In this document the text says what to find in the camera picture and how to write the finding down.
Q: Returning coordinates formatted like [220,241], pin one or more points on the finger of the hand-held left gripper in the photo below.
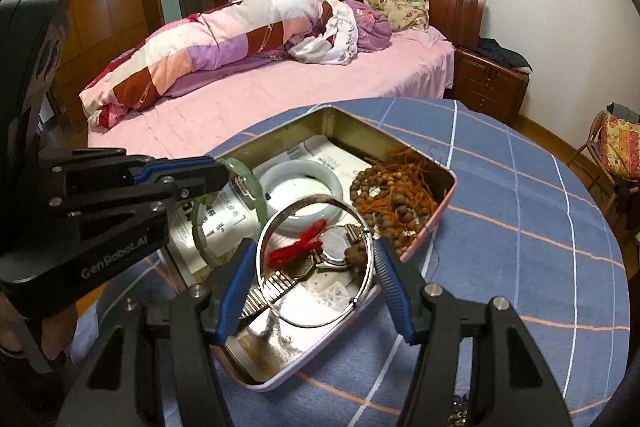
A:
[170,167]
[205,184]

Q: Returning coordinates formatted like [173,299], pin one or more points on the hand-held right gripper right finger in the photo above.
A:
[395,292]

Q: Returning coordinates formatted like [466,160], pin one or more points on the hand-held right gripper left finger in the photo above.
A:
[235,302]

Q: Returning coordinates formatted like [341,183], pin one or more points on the green jade bangle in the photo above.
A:
[261,199]

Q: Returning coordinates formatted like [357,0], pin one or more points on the silver wristwatch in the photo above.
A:
[334,249]

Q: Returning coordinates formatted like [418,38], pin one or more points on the pink tin box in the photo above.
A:
[300,132]

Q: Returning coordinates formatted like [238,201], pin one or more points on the silver metal bangle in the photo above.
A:
[320,201]

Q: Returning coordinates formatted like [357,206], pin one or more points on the white jade bangle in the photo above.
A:
[330,179]

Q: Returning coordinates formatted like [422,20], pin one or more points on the person's left forearm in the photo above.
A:
[57,332]

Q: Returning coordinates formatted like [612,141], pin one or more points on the pink patchwork quilt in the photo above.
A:
[200,47]

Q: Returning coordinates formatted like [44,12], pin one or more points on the blue plaid tablecloth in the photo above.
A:
[525,207]

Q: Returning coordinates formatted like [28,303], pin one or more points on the wooden bed pink sheet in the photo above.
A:
[350,77]

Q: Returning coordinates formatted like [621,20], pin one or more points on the purple blanket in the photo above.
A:
[370,32]

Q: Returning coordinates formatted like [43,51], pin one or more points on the wooden nightstand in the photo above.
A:
[485,82]

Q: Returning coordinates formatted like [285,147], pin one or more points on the rattan chair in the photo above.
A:
[590,142]

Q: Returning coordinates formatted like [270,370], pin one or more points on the dark clothes pile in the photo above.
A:
[502,54]

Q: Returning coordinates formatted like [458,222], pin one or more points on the floral pillow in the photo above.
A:
[400,7]

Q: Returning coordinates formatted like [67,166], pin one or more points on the colourful patchwork cushion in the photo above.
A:
[620,142]

